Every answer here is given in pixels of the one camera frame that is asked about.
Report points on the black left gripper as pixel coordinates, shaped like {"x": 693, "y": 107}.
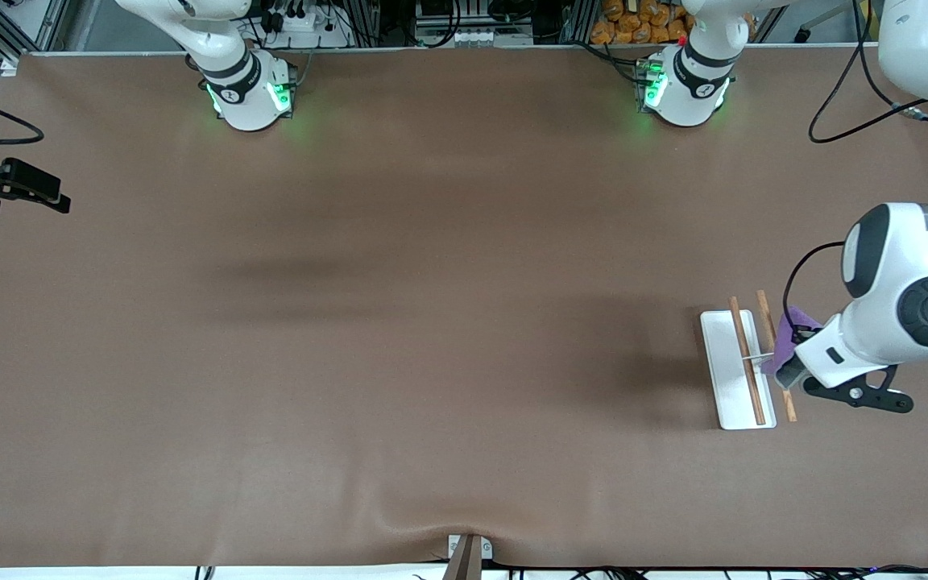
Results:
{"x": 794, "y": 339}

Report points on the purple and grey towel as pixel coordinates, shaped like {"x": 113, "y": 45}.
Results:
{"x": 782, "y": 354}

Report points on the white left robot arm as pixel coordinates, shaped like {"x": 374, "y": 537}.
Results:
{"x": 915, "y": 266}

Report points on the white rack with wooden bars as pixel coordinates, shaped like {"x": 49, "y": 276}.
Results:
{"x": 726, "y": 379}

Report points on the brown table mat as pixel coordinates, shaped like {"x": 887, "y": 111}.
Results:
{"x": 464, "y": 403}

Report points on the pile of orange items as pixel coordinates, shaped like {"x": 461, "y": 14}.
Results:
{"x": 633, "y": 24}

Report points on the white terminal block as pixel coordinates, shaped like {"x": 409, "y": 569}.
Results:
{"x": 488, "y": 37}

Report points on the aluminium frame profile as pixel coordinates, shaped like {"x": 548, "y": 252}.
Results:
{"x": 49, "y": 24}

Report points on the grey bracket with brown post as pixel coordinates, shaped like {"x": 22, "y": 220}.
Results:
{"x": 468, "y": 556}

